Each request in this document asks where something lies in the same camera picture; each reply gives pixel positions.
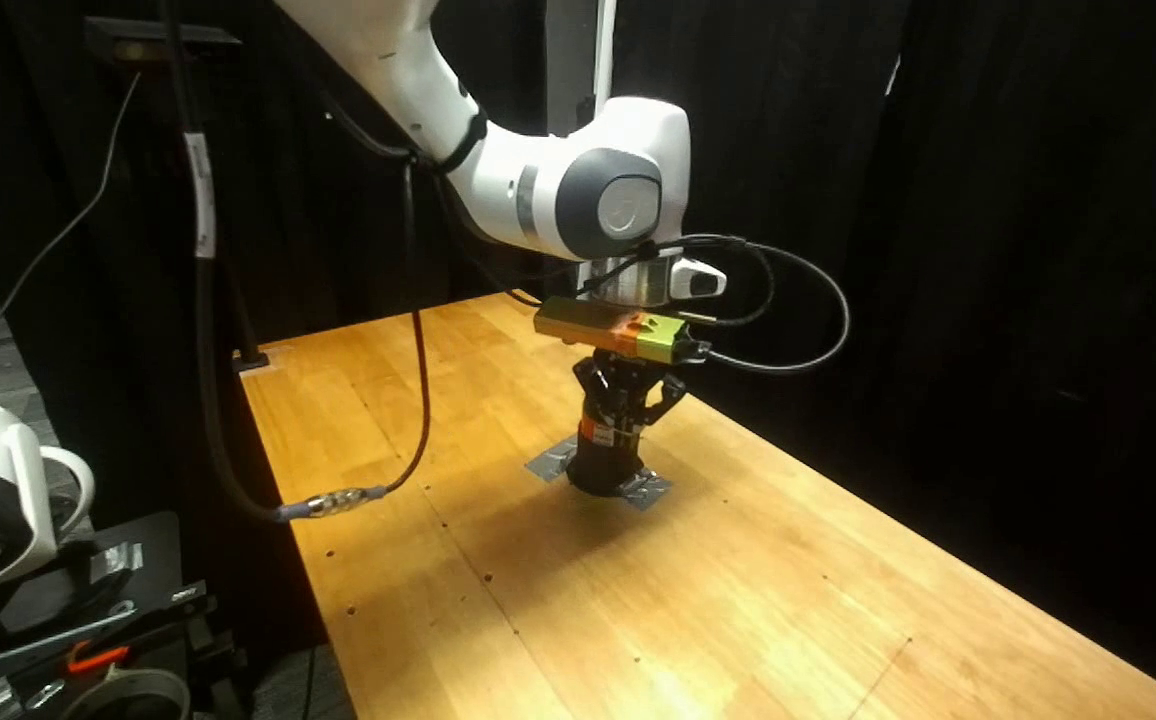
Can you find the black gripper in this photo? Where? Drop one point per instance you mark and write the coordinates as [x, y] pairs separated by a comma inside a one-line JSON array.
[[615, 373]]

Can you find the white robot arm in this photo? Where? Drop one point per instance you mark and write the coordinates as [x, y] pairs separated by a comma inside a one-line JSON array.
[[615, 189]]

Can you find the dark jar with lid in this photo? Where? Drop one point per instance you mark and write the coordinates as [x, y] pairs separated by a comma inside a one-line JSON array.
[[607, 450]]

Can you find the silver tape under jar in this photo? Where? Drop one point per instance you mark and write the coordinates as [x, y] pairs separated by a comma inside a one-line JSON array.
[[643, 490]]

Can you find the black equipment with orange clip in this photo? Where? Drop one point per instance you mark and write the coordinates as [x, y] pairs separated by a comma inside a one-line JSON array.
[[117, 607]]

